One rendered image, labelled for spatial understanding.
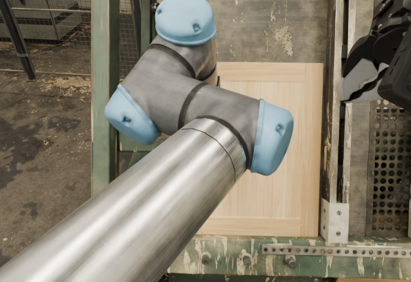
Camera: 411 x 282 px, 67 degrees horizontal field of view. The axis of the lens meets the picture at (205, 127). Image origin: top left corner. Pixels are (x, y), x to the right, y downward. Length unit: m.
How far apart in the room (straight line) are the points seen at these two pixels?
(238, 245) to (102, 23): 0.82
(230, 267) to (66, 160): 2.02
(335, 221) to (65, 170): 2.15
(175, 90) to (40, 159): 2.62
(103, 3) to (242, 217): 0.81
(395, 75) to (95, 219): 0.27
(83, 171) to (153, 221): 2.48
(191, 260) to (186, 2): 0.84
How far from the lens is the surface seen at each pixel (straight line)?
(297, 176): 1.06
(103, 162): 1.05
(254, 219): 1.07
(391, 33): 0.37
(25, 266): 0.20
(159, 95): 0.35
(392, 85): 0.32
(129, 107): 0.36
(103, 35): 1.06
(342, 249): 1.13
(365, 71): 0.42
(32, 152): 3.05
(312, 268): 1.14
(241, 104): 0.32
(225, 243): 1.06
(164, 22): 0.40
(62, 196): 2.56
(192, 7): 0.41
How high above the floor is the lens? 1.80
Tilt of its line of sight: 38 degrees down
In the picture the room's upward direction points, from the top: straight up
